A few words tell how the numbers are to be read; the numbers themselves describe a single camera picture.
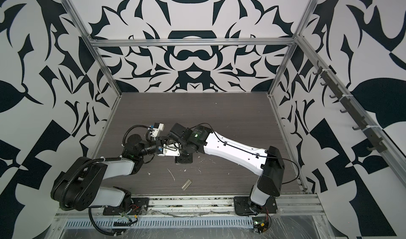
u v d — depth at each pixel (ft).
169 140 2.49
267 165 1.37
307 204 2.51
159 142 2.36
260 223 2.33
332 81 2.10
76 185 1.40
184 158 2.05
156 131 2.54
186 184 2.65
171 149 1.95
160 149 1.98
